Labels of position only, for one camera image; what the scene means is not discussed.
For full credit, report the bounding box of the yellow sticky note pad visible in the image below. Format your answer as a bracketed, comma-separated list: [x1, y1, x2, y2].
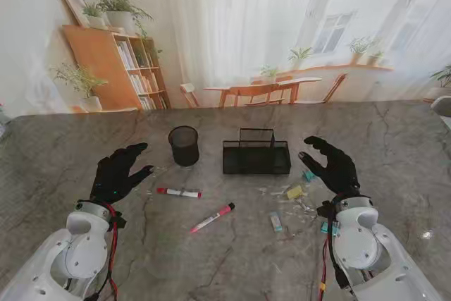
[286, 184, 306, 200]

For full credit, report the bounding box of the black mesh desk organizer tray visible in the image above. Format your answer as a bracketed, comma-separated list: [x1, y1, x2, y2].
[222, 128, 292, 176]

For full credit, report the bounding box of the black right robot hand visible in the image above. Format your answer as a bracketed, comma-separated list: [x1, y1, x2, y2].
[298, 135, 361, 198]

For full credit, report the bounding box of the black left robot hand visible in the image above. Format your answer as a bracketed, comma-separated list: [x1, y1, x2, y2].
[89, 142, 155, 206]

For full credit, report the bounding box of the red and black arm cable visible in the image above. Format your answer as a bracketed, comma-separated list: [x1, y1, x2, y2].
[316, 200, 353, 301]
[101, 202, 128, 301]

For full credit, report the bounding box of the red marker with white label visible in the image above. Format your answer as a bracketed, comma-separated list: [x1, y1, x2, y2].
[156, 187, 203, 199]

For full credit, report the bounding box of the clear bottle with red cap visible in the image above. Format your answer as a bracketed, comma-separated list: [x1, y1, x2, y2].
[0, 102, 11, 140]

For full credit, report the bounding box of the printed room scene backdrop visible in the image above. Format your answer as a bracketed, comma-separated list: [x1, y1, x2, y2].
[0, 0, 451, 117]

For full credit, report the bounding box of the pink marker with black cap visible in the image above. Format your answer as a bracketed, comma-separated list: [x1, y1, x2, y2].
[190, 202, 236, 234]

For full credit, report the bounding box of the red and black left arm cable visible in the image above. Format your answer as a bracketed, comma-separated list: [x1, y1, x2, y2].
[101, 202, 128, 301]

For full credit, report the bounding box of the red and black right arm cable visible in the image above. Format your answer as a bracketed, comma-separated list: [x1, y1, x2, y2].
[316, 200, 353, 301]

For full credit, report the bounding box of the white eraser with teal sleeve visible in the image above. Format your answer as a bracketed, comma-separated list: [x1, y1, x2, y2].
[269, 211, 284, 233]

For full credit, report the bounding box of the white rounded chair back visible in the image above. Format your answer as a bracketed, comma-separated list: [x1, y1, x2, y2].
[429, 95, 451, 118]

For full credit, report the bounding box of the black mesh pen cup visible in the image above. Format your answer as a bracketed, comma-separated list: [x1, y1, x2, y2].
[167, 125, 200, 168]

